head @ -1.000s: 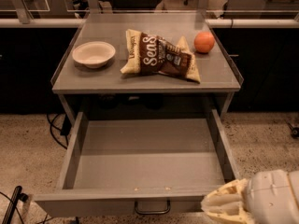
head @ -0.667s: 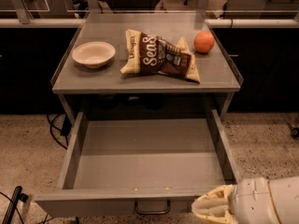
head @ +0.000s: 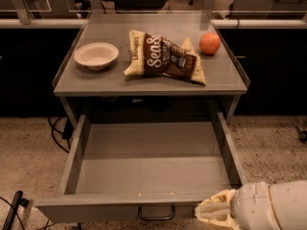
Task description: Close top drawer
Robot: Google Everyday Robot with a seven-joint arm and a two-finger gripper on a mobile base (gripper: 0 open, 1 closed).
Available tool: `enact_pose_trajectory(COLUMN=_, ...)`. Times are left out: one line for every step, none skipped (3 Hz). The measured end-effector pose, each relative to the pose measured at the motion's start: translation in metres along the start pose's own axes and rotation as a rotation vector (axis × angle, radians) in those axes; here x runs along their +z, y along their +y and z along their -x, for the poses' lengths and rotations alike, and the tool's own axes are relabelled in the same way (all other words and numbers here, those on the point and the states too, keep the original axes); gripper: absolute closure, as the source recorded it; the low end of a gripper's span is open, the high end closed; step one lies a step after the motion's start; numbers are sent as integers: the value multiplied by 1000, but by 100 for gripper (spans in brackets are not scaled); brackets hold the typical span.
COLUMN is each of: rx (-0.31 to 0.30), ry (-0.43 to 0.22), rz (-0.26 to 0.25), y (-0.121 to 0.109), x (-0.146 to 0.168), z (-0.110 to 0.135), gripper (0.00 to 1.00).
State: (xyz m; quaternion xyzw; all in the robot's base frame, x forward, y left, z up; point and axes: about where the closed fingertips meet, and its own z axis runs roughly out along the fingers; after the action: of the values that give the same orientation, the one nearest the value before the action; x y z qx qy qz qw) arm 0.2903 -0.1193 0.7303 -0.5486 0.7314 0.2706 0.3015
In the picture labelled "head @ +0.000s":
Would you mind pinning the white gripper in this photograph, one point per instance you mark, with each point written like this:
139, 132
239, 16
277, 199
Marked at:
250, 205

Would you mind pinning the grey top drawer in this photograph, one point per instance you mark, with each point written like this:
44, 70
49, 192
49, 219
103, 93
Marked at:
147, 171

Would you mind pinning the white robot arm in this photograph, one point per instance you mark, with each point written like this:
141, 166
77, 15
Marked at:
288, 205

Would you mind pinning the grey drawer cabinet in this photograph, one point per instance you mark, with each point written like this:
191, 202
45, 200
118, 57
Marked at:
223, 73

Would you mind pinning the black caster wheel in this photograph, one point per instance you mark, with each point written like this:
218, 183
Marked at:
302, 134

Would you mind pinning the orange fruit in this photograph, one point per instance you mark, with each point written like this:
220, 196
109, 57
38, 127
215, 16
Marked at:
210, 43

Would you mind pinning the brown chip bag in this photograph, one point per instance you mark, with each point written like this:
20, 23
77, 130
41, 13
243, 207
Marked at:
155, 55

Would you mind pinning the white paper bowl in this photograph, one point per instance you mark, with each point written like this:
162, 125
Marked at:
96, 56

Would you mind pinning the black stand foot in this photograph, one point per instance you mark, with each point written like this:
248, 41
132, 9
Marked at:
18, 201

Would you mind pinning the white horizontal rail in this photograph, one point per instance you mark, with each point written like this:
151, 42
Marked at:
218, 23

